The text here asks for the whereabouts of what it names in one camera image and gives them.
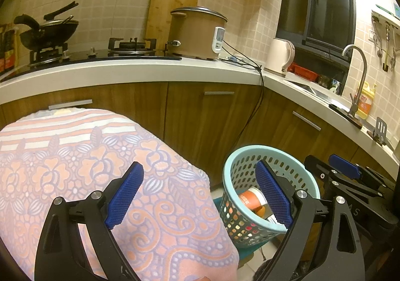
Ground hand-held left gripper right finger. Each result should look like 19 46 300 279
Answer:
254 160 366 281

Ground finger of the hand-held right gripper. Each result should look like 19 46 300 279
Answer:
328 154 396 189
304 154 380 206

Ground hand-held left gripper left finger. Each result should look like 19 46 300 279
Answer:
34 161 145 281

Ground orange paper cup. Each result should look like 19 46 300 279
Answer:
239 186 269 209

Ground light blue plastic basket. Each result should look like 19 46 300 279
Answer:
219 144 321 248

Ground floral pink blanket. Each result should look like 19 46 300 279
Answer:
0 108 240 281

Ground metal slotted turner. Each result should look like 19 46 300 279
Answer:
367 117 390 145

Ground yellow dish soap bottle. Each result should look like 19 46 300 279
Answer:
354 82 377 120

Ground stainless steel sink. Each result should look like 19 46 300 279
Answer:
286 79 344 103

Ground metal kitchen faucet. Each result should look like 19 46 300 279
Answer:
341 45 369 120

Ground wooden kitchen cabinet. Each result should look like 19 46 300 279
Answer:
0 79 400 200

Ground red plastic tray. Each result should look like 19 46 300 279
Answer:
290 62 319 80

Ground pale pink electric kettle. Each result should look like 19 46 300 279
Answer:
265 38 296 78

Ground black gas stove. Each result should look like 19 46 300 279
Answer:
0 37 182 83

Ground dark window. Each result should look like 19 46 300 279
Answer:
275 0 357 56

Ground brown rice cooker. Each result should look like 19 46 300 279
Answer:
167 7 228 59

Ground black wok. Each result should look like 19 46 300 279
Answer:
19 1 79 50

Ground wooden cutting board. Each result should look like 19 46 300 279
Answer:
145 0 200 50

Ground black power cable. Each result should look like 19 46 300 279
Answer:
212 40 266 189

